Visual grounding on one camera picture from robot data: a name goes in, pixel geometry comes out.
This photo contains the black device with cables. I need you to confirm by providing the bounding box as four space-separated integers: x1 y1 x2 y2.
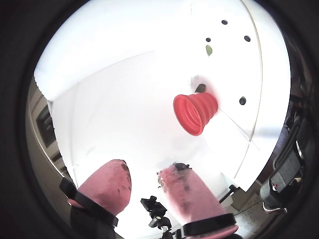
260 117 315 215

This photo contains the dark framed picture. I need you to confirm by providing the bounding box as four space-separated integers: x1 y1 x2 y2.
36 106 57 150

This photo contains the pink stained gripper finger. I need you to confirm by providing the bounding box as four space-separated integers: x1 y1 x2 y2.
157 162 240 239

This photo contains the red collapsible cup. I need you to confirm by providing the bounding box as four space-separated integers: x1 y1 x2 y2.
173 92 219 136

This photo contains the black camera tripod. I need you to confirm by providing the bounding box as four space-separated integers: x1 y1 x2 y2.
141 196 175 239

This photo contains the pink covered gripper finger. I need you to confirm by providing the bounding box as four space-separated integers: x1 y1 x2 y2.
59 159 133 239

